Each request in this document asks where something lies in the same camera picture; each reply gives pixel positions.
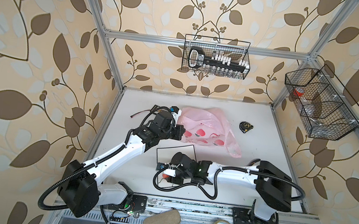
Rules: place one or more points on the black tape measure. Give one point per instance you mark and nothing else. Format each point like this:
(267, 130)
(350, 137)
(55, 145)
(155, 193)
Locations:
(245, 127)

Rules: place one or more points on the right black wire basket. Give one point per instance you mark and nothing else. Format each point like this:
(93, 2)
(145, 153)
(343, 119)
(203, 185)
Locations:
(328, 110)

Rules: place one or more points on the black tool set in basket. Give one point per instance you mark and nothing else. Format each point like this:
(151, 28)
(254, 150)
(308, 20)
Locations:
(197, 58)

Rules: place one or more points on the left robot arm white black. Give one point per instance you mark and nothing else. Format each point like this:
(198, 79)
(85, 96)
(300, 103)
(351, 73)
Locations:
(82, 186)

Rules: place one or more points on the black wire basket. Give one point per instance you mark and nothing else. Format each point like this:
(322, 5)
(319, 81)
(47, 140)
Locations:
(235, 49)
(328, 110)

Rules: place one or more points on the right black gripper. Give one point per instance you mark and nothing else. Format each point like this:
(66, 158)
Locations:
(173, 180)

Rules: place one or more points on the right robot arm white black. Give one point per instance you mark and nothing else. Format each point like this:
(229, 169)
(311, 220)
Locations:
(276, 189)

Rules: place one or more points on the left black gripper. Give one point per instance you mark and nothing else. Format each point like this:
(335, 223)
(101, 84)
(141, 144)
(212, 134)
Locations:
(180, 130)

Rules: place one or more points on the red-capped item in basket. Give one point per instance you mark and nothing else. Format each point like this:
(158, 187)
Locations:
(298, 92)

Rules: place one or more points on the beige sponge block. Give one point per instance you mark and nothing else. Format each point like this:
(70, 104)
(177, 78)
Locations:
(168, 217)

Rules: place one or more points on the back black wire basket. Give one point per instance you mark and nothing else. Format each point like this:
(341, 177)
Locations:
(235, 49)

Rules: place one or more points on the pink plastic fruit-print bag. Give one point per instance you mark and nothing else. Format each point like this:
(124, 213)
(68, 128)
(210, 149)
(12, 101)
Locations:
(208, 127)

